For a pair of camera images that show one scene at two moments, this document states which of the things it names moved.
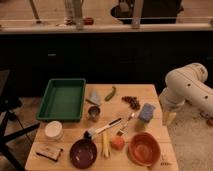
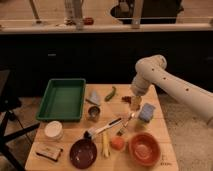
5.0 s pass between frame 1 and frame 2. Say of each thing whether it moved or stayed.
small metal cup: stayed
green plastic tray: stayed
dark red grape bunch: moved
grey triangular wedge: stayed
